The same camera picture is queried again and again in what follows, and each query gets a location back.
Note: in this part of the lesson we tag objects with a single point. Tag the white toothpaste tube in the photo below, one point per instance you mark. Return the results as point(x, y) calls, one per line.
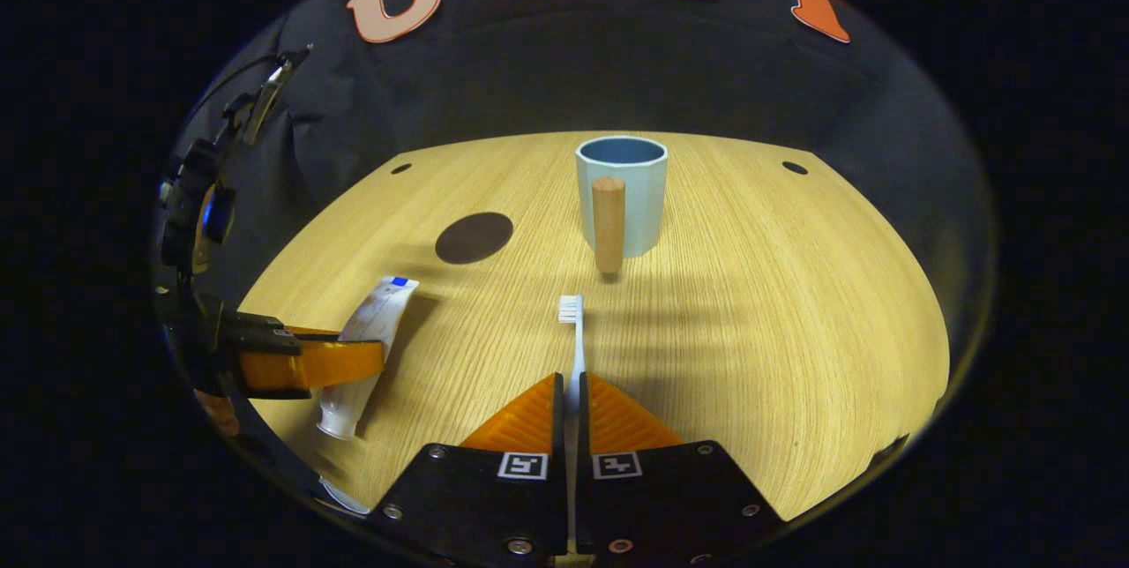
point(375, 317)

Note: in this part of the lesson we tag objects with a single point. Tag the white toothbrush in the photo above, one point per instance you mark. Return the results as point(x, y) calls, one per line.
point(579, 347)

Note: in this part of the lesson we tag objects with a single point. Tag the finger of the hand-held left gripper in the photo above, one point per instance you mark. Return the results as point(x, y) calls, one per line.
point(309, 365)

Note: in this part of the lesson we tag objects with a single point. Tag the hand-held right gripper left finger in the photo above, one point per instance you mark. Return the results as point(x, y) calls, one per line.
point(476, 497)

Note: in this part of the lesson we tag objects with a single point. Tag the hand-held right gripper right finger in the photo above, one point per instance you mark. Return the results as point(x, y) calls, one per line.
point(661, 497)

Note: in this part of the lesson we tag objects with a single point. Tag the dark round coaster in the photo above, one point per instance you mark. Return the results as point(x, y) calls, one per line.
point(474, 238)

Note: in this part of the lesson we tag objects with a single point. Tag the black backdrop cloth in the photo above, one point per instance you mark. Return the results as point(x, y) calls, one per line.
point(547, 65)

